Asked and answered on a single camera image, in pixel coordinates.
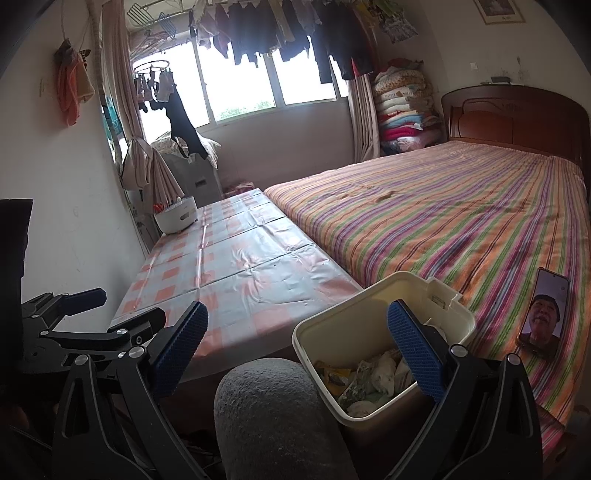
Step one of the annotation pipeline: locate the framed wall picture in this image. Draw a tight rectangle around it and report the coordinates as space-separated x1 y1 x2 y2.
473 0 527 25

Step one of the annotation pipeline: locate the white tissue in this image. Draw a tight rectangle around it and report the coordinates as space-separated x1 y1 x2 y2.
369 351 402 393

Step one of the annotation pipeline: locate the grey standing appliance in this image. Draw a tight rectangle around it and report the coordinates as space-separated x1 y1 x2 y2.
164 154 222 208

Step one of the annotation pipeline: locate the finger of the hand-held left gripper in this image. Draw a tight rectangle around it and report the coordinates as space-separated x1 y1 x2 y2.
21 287 108 319
41 308 167 355

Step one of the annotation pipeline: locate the wooden headboard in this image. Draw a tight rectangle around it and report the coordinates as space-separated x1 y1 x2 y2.
441 84 591 181

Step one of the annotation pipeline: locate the row of hanging dark clothes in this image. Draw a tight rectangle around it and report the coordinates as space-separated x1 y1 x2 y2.
189 0 375 84

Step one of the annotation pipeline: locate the teal hanging cloth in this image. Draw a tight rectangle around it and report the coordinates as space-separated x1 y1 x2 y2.
102 95 124 139

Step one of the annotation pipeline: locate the stack of folded quilts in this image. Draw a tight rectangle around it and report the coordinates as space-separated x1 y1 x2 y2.
372 58 444 158

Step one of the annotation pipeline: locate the striped bed sheet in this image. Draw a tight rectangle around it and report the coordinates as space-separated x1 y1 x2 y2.
263 140 587 462

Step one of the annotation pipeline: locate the round clothes drying hanger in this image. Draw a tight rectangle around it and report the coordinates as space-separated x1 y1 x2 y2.
133 60 178 114

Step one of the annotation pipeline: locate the smartphone with lit screen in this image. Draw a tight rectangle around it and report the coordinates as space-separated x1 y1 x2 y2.
516 267 571 361

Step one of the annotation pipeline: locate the cream plastic trash bin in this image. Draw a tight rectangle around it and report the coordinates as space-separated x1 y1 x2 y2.
292 271 477 424

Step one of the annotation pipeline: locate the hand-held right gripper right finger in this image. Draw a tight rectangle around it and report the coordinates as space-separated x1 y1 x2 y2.
387 300 543 480

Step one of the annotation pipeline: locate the beige tied curtain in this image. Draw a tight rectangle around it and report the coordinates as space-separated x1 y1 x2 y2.
100 0 185 206

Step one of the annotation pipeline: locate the red patterned cushion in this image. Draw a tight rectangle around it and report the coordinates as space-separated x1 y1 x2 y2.
222 181 257 199

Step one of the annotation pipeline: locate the pink checked tablecloth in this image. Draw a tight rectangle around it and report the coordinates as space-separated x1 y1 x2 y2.
111 187 365 384

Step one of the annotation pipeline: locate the pink window curtain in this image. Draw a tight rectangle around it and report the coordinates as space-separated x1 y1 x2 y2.
347 69 382 163

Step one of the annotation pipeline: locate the white countertop appliance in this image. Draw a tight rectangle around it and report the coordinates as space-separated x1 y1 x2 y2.
153 196 199 235

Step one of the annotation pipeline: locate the yellow snack wrapper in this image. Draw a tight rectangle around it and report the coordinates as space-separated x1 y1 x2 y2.
318 364 358 388

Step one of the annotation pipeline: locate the metal wire rack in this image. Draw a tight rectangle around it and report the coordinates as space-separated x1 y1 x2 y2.
127 0 192 40

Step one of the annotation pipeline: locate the window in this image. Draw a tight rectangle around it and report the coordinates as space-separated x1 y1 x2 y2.
134 28 352 139

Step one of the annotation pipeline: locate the white metal rack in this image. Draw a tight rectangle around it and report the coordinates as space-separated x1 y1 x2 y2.
127 187 160 252

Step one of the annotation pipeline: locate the orange hanging cloth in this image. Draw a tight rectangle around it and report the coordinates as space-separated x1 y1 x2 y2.
54 39 95 127

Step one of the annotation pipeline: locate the person's grey trouser leg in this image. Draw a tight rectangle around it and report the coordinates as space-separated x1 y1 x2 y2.
213 357 360 480

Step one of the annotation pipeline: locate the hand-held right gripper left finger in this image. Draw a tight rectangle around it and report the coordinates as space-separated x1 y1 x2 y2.
52 301 209 480

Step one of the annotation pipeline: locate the black hanging garment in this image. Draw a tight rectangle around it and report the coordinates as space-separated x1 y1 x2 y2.
164 85 209 160

